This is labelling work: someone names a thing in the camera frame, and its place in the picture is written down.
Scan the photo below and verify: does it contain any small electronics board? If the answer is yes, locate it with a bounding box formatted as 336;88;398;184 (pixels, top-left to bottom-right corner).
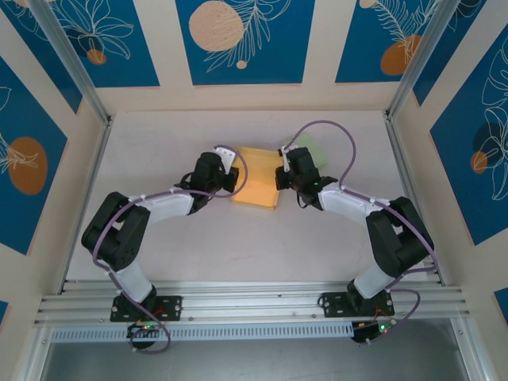
352;319;398;343
126;321;162;339

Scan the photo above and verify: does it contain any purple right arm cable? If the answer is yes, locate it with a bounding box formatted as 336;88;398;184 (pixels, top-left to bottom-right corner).
282;121;440;345

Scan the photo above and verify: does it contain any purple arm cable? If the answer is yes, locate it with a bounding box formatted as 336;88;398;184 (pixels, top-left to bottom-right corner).
282;121;440;345
91;145;251;354

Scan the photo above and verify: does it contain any aluminium side rail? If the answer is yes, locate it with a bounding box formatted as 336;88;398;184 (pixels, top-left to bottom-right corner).
59;118;114;294
383;110;448;287

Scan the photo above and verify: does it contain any aluminium mounting rail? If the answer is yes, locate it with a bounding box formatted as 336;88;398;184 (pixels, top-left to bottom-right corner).
33;279;471;329

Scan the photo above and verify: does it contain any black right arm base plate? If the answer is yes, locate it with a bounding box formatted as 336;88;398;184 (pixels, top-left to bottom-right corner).
319;291;395;318

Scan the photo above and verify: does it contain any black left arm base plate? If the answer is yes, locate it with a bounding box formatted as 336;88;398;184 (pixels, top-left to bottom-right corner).
110;294;184;323

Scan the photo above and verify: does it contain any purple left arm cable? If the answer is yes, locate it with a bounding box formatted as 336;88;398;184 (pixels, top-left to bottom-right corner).
91;145;251;354

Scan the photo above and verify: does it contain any grey slotted cable duct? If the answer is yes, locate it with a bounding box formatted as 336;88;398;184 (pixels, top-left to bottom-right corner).
50;321;354;343

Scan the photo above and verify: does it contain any aluminium frame post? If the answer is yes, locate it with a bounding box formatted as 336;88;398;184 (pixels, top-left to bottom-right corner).
28;0;114;128
387;0;457;122

